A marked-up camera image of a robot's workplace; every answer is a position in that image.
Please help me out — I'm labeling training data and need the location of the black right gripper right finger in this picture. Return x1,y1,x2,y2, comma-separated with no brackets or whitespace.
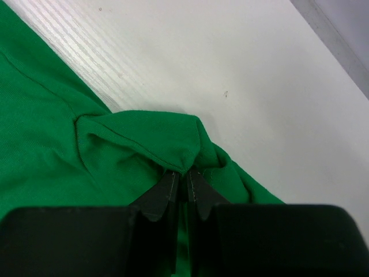
186,170,368,276

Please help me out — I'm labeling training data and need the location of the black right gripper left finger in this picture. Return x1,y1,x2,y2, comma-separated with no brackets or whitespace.
1,171,180,276

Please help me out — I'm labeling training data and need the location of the green t shirt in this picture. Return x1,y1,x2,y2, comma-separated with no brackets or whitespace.
1,2,282,276

